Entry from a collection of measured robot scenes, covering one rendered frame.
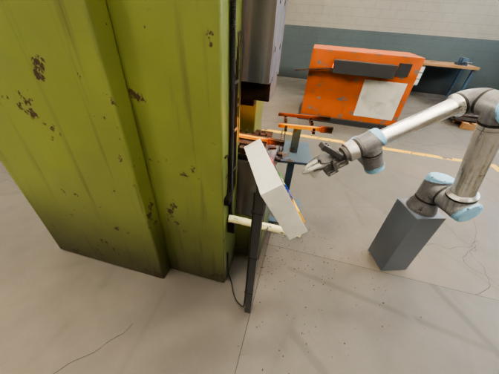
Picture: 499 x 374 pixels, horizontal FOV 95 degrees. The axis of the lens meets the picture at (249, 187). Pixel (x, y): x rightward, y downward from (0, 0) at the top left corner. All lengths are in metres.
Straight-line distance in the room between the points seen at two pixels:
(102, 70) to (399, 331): 2.20
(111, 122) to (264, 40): 0.76
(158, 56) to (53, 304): 1.73
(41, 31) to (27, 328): 1.67
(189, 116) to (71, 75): 0.48
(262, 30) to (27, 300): 2.19
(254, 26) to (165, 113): 0.53
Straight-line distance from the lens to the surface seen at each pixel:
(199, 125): 1.07
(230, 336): 1.72
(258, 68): 1.20
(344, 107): 5.03
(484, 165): 1.63
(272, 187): 0.74
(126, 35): 1.14
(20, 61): 1.42
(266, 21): 1.18
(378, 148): 1.15
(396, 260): 2.22
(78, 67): 1.20
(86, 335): 1.94
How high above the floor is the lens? 1.62
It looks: 37 degrees down
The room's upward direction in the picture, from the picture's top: 4 degrees clockwise
